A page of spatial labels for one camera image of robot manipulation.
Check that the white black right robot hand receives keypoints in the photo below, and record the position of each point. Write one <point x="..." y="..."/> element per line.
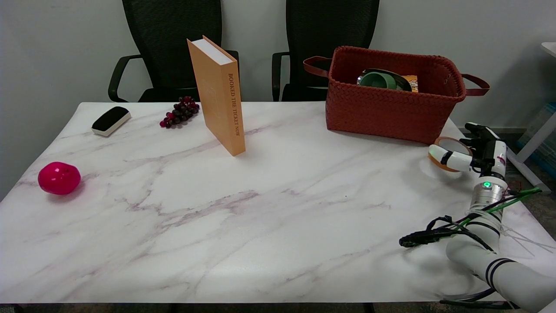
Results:
<point x="493" y="152"/>

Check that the yellow tape roll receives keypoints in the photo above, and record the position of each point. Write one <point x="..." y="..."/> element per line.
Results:
<point x="447" y="139"/>

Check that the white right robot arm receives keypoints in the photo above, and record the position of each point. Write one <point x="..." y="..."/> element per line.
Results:
<point x="473" y="254"/>

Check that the blue storage box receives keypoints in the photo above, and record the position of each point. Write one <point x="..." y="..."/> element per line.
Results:
<point x="548" y="152"/>

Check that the white zip ties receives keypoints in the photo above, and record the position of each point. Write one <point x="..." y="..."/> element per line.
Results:
<point x="525" y="239"/>

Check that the yellow printed box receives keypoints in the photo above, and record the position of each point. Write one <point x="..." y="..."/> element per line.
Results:
<point x="412" y="82"/>

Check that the red-brown woven basket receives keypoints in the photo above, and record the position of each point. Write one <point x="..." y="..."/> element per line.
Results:
<point x="369" y="108"/>

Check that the green bowl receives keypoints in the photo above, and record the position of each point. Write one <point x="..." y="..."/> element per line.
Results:
<point x="378" y="80"/>

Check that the black mesh office chair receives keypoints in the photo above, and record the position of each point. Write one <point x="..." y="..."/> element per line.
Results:
<point x="321" y="30"/>
<point x="169" y="43"/>

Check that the orange hardcover book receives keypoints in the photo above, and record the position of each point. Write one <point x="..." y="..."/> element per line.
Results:
<point x="217" y="95"/>

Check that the dark red grape bunch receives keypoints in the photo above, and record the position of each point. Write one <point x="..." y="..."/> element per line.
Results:
<point x="180" y="112"/>

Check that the black white board eraser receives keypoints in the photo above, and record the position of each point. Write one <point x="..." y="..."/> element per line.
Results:
<point x="110" y="119"/>

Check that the pink plastic apple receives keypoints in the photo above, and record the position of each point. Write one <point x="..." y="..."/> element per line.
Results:
<point x="58" y="178"/>

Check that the white desk frame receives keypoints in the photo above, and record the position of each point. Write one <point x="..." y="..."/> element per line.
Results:
<point x="527" y="174"/>

